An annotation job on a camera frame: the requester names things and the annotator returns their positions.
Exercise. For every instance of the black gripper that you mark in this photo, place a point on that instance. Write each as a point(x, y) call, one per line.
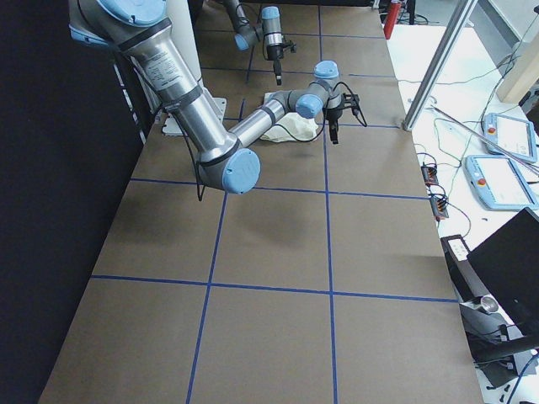
point(274, 53)
point(333, 114)

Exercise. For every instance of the cream long-sleeve cat shirt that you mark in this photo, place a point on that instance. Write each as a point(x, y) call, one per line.
point(292, 127)

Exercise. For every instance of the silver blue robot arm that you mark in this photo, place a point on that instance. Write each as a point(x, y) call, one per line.
point(267, 32)
point(142, 30)

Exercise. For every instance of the far orange black power strip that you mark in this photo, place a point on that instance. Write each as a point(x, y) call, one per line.
point(429, 173)

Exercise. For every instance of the orange black power strip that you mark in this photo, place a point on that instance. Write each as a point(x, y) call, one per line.
point(429, 173)
point(439, 203)

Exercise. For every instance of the red cylinder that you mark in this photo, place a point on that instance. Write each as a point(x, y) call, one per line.
point(393, 10)

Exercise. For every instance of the near orange black power strip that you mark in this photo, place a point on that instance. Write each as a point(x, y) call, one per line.
point(439, 203)

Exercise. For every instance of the near blue teach pendant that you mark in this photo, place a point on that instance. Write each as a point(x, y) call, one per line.
point(498, 183)

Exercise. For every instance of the blue teach pendant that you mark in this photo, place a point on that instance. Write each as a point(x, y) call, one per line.
point(498, 183)
point(514, 135)

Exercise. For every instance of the far blue teach pendant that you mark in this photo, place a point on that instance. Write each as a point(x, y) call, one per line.
point(514, 135)

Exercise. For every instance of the reacher grabber tool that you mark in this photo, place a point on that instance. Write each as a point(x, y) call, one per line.
point(533, 169)

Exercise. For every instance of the dark box with label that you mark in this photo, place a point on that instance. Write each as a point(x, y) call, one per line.
point(466, 281)

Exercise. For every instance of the black monitor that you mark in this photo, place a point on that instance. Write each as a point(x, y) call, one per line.
point(507, 264)

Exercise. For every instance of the metal cup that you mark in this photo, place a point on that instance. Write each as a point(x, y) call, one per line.
point(488, 305)

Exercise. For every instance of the aluminium frame post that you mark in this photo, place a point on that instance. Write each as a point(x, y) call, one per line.
point(453, 30)

